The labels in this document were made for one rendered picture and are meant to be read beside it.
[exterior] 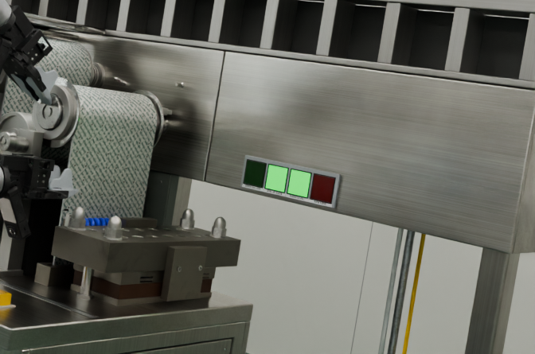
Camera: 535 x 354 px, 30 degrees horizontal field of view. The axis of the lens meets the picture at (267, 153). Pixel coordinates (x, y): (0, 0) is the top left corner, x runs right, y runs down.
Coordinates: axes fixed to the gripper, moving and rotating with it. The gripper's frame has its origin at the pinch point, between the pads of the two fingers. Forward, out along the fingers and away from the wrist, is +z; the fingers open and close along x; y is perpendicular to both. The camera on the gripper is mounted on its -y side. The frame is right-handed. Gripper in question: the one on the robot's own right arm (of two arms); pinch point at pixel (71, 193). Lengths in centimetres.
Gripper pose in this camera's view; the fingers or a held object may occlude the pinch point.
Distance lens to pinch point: 211.3
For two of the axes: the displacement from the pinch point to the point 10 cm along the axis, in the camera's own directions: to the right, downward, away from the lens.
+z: 6.1, 0.5, 7.9
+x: -7.8, -1.6, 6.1
